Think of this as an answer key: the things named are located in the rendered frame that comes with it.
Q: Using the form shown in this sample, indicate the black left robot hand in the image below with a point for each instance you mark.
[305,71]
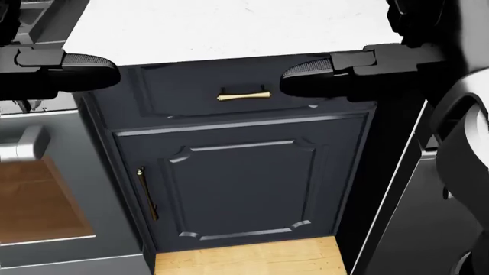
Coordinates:
[57,74]

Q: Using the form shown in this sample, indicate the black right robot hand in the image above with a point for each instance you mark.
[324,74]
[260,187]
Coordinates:
[344,77]

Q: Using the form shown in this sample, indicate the grey kitchen stove oven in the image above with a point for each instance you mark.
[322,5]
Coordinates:
[46,183]

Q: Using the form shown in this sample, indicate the dark navy cabinet drawer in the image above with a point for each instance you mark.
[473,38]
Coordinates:
[229,88]

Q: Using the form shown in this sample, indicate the dark navy kitchen cabinet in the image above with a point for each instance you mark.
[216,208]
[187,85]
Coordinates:
[244,160]

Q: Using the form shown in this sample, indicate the grey dishwasher front panel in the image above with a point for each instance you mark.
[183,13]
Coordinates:
[389,200]

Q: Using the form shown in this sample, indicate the dark navy cabinet door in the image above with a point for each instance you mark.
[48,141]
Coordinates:
[244,183]

